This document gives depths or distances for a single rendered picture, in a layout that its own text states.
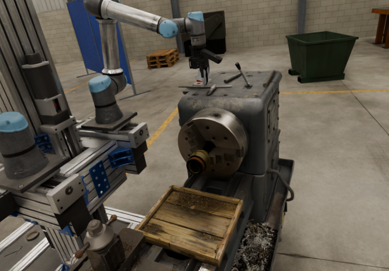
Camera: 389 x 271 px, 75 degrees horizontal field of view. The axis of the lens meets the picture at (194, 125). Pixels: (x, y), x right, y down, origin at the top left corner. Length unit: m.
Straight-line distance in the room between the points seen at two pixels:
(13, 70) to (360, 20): 10.98
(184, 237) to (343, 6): 10.69
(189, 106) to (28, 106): 0.74
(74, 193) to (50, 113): 0.40
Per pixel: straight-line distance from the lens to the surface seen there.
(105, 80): 1.40
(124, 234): 0.93
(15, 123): 1.11
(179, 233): 1.06
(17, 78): 1.34
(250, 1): 10.95
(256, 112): 1.17
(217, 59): 1.30
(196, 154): 1.04
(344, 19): 11.28
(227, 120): 1.09
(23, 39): 1.37
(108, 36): 1.47
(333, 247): 2.24
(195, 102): 1.27
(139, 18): 1.25
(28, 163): 1.15
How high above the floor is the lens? 1.66
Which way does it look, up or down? 25 degrees down
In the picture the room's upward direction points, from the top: 8 degrees counter-clockwise
